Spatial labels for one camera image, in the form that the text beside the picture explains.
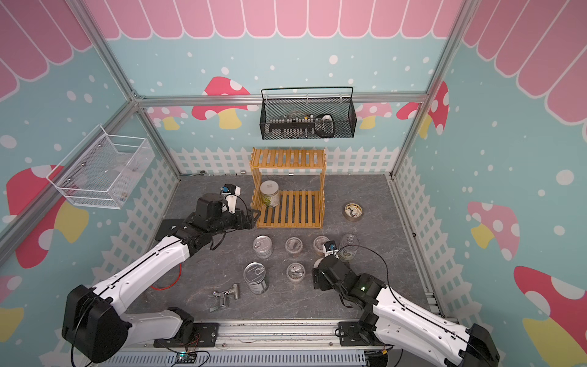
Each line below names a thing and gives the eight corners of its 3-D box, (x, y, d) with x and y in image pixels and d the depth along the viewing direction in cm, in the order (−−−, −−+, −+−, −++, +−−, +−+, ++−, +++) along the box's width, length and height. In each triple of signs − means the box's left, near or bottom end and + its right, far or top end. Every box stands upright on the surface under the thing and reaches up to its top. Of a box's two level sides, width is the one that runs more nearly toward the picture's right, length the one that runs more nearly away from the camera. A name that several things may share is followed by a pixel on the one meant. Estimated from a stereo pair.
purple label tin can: (254, 258, 93) (251, 252, 88) (256, 242, 98) (254, 235, 93) (272, 258, 93) (270, 252, 88) (273, 242, 98) (272, 235, 93)
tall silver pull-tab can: (248, 294, 84) (241, 283, 75) (251, 275, 89) (245, 262, 80) (267, 294, 84) (263, 283, 75) (269, 275, 89) (265, 262, 80)
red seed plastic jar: (285, 258, 93) (285, 251, 88) (286, 244, 97) (285, 237, 92) (302, 258, 93) (303, 251, 88) (302, 244, 97) (303, 237, 92)
